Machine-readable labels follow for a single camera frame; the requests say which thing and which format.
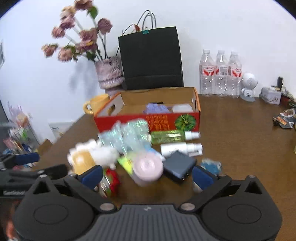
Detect yellow white plush toy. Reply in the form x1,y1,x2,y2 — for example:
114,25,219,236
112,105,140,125
67,139,120,175

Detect lavender knit drawstring pouch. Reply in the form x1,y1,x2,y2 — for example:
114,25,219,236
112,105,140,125
143,103,170,114

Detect blue small wrapped item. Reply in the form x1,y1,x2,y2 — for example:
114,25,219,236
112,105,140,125
199,158,222,176

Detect dark blue power adapter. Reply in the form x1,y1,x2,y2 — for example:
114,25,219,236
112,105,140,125
163,151,197,184

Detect white spray bottle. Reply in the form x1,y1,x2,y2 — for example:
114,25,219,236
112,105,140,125
160,142,203,158

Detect yellow green packet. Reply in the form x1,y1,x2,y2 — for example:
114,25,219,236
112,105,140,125
117,156,133,176

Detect white canvas picture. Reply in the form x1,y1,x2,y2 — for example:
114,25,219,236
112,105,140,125
49,121,74,140

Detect pink round jar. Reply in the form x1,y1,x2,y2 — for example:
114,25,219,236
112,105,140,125
132,152,164,187

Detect crinkled clear plastic bag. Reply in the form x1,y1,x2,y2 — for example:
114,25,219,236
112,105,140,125
98,118,152,155

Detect green spray bottle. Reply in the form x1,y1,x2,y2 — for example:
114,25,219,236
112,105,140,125
150,130,201,145

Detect yellow ceramic mug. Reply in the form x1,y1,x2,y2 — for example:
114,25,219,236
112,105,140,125
83,94,110,115

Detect white plastic container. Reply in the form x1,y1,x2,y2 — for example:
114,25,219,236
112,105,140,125
171,103,194,113

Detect red orange cardboard box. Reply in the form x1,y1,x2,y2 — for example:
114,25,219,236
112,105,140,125
94,87,201,132

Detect dark snack packet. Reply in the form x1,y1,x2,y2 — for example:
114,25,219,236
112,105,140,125
273,108,295,129

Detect clear water bottle right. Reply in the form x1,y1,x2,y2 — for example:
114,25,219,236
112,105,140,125
227,52,242,98

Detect clear water bottle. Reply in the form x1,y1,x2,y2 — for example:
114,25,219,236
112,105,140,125
215,50,228,97
199,49,215,96
227,52,242,98

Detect small white tin box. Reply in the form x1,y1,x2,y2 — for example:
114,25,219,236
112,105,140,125
259,87,281,105

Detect purple white ceramic vase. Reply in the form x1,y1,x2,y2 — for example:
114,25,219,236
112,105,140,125
95,56,125,96

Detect white astronaut figurine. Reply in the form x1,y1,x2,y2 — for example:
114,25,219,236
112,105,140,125
240,72,258,102

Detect clear water bottle middle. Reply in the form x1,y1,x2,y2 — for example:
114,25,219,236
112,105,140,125
215,50,228,97

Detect clear water bottle left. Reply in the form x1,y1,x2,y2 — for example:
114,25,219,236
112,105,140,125
199,49,215,96

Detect dried pink flower bouquet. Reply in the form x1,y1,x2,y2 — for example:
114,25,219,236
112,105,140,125
41,1,113,62

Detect black paper shopping bag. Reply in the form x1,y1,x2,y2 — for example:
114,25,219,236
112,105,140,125
117,10,185,91

